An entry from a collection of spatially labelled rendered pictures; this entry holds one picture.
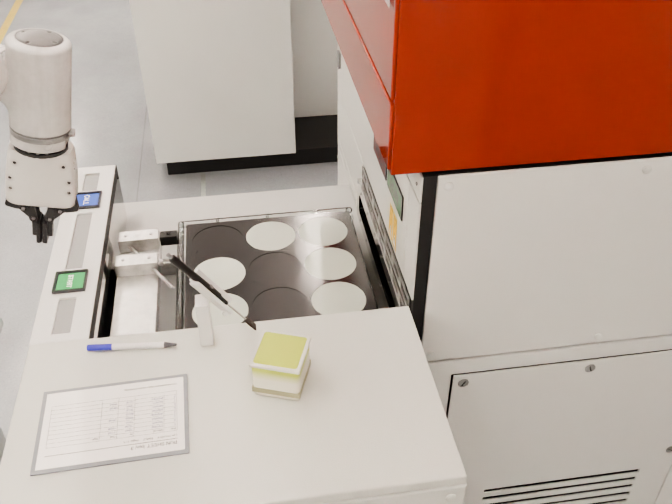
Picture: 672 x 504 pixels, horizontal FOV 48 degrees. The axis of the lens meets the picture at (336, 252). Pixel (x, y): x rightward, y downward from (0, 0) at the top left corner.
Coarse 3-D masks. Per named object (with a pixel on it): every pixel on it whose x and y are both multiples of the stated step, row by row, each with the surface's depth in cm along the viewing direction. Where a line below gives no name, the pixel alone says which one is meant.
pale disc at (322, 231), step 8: (304, 224) 156; (312, 224) 156; (320, 224) 156; (328, 224) 156; (336, 224) 156; (344, 224) 156; (304, 232) 154; (312, 232) 154; (320, 232) 154; (328, 232) 154; (336, 232) 154; (344, 232) 154; (304, 240) 152; (312, 240) 152; (320, 240) 152; (328, 240) 152; (336, 240) 152
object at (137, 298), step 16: (160, 256) 152; (160, 272) 150; (128, 288) 143; (144, 288) 143; (128, 304) 139; (144, 304) 139; (112, 320) 136; (128, 320) 136; (144, 320) 136; (112, 336) 132
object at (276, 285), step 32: (192, 224) 156; (224, 224) 156; (256, 224) 156; (288, 224) 156; (352, 224) 156; (192, 256) 147; (224, 256) 147; (256, 256) 147; (288, 256) 148; (192, 288) 140; (256, 288) 140; (288, 288) 140; (192, 320) 133; (256, 320) 133
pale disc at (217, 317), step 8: (232, 296) 138; (232, 304) 136; (240, 304) 136; (192, 312) 135; (216, 312) 135; (240, 312) 135; (216, 320) 133; (224, 320) 133; (232, 320) 133; (240, 320) 133
